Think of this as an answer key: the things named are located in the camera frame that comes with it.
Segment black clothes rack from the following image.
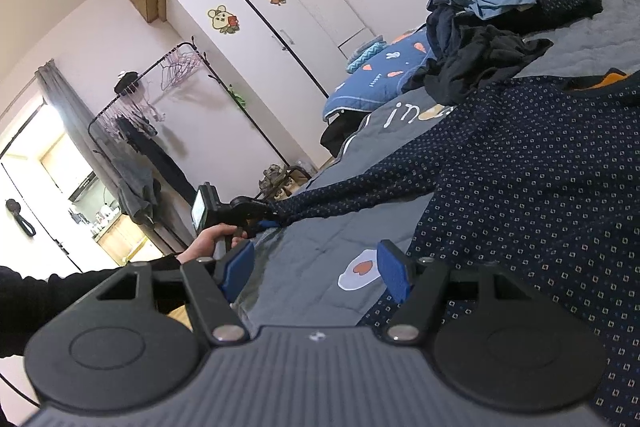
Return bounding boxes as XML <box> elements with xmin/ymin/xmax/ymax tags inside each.
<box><xmin>87</xmin><ymin>36</ymin><xmax>318</xmax><ymax>253</ymax></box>

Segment black hat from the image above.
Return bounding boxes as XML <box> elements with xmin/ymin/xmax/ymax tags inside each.
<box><xmin>114</xmin><ymin>71</ymin><xmax>140</xmax><ymax>94</ymax></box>

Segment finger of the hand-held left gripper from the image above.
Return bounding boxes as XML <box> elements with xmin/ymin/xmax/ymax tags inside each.
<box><xmin>231</xmin><ymin>196</ymin><xmax>282</xmax><ymax>233</ymax></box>

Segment person's left forearm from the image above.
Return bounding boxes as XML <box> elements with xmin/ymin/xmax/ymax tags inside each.
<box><xmin>0</xmin><ymin>253</ymin><xmax>188</xmax><ymax>360</ymax></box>

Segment hanging dark pants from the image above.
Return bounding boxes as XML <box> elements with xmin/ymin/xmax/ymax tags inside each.
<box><xmin>120</xmin><ymin>117</ymin><xmax>198</xmax><ymax>220</ymax></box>

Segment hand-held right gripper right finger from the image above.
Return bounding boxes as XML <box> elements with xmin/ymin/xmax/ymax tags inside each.
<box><xmin>376</xmin><ymin>238</ymin><xmax>538</xmax><ymax>348</ymax></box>

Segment navy patterned sweater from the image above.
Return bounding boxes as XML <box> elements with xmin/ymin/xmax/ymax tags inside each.
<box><xmin>260</xmin><ymin>69</ymin><xmax>640</xmax><ymax>427</ymax></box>

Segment blue printed quilt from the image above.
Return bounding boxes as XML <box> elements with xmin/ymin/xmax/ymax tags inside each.
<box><xmin>322</xmin><ymin>29</ymin><xmax>436</xmax><ymax>122</ymax></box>

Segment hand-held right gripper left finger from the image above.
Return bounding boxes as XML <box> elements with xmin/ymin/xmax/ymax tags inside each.
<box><xmin>95</xmin><ymin>239</ymin><xmax>256</xmax><ymax>348</ymax></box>

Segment navy garment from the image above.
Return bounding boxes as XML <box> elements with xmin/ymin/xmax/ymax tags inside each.
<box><xmin>426</xmin><ymin>0</ymin><xmax>473</xmax><ymax>62</ymax></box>

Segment grey quilted bedspread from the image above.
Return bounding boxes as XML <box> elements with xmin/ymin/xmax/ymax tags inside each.
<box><xmin>227</xmin><ymin>4</ymin><xmax>640</xmax><ymax>333</ymax></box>

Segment teal striped cloth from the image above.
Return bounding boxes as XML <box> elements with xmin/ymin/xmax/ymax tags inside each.
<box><xmin>346</xmin><ymin>36</ymin><xmax>386</xmax><ymax>74</ymax></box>

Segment black crumpled garment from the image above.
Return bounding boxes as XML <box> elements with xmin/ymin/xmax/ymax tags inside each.
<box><xmin>402</xmin><ymin>24</ymin><xmax>553</xmax><ymax>105</ymax></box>

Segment grey curtain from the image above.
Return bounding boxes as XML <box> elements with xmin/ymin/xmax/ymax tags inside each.
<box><xmin>35</xmin><ymin>59</ymin><xmax>131</xmax><ymax>188</ymax></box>

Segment grey hanging garment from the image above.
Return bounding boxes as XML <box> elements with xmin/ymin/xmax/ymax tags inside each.
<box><xmin>112</xmin><ymin>152</ymin><xmax>161</xmax><ymax>223</ymax></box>

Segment white wardrobe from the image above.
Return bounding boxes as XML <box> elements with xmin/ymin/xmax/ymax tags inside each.
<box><xmin>165</xmin><ymin>0</ymin><xmax>370</xmax><ymax>168</ymax></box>

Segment bunch of pink hangers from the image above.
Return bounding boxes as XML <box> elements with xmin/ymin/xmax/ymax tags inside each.
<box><xmin>160</xmin><ymin>47</ymin><xmax>203</xmax><ymax>90</ymax></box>

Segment person's left hand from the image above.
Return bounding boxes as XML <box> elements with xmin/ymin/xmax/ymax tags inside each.
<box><xmin>177</xmin><ymin>224</ymin><xmax>248</xmax><ymax>265</ymax></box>

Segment dark dotted garment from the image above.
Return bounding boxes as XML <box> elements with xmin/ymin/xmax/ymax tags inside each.
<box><xmin>500</xmin><ymin>0</ymin><xmax>603</xmax><ymax>35</ymax></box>

